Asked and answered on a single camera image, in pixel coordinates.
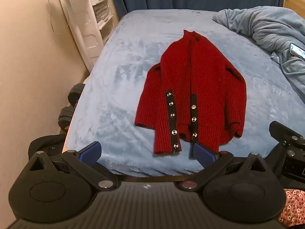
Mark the black dumbbell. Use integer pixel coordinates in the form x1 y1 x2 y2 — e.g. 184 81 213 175
68 83 85 106
58 106 77 128

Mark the smartphone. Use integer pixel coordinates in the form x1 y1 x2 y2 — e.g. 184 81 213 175
289 42 305 60

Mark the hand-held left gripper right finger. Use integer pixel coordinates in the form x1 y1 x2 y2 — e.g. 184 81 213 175
179 143 268 191

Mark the floral patterned clothing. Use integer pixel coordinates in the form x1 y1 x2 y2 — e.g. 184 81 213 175
278 188 305 227

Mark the fan cable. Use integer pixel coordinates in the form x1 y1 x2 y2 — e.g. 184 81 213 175
46 0 60 34

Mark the bed with blue fleece sheet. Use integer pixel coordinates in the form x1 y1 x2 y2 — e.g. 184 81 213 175
62 10 305 178

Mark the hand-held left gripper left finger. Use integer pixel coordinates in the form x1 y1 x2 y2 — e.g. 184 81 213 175
29 141 119 192

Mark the black bag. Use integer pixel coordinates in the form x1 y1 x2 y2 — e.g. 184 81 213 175
28 134 67 159

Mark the stack of papers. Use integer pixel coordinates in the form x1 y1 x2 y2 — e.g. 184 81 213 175
93 1 112 22

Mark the grey-blue blanket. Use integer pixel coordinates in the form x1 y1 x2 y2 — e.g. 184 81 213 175
213 5 305 101

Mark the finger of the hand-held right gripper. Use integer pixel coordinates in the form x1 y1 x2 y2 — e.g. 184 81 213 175
269 121 302 146

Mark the red knit cardigan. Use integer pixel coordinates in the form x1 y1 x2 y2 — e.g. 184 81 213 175
134 29 247 155

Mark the white shelf unit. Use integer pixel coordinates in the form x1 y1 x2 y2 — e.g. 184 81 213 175
58 0 120 73

